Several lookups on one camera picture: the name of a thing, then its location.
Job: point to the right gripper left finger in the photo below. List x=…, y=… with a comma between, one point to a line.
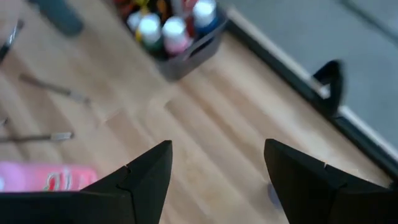
x=124, y=199

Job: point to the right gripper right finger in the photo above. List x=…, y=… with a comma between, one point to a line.
x=311, y=193

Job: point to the large pink paint bottle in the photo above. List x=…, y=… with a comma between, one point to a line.
x=46, y=177

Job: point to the small green paint bottle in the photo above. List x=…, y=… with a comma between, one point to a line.
x=149, y=29

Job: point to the small pink paint bottle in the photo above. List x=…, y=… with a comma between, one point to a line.
x=174, y=34

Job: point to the small ochre paint bottle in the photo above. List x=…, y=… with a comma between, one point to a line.
x=134, y=21

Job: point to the large teal paint bottle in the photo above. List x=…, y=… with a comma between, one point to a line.
x=59, y=15

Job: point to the small dark blue paint bottle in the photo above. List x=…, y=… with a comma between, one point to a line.
x=203, y=14

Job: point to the grey translucent plastic bin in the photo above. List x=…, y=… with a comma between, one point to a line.
x=186, y=62

